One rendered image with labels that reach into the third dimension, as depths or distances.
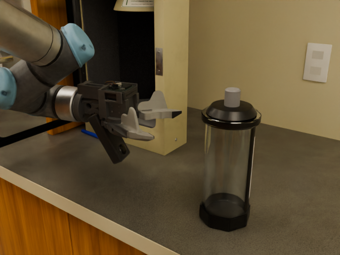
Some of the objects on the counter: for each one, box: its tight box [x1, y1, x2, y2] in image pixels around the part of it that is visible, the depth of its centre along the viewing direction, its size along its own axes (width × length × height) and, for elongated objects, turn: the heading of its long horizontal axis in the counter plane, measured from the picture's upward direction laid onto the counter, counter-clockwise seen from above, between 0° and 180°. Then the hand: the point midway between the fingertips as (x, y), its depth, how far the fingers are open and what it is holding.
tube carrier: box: [201, 106, 262, 218], centre depth 70 cm, size 11×11×21 cm
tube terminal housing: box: [80, 0, 189, 155], centre depth 105 cm, size 25×32×77 cm
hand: (170, 127), depth 72 cm, fingers open, 14 cm apart
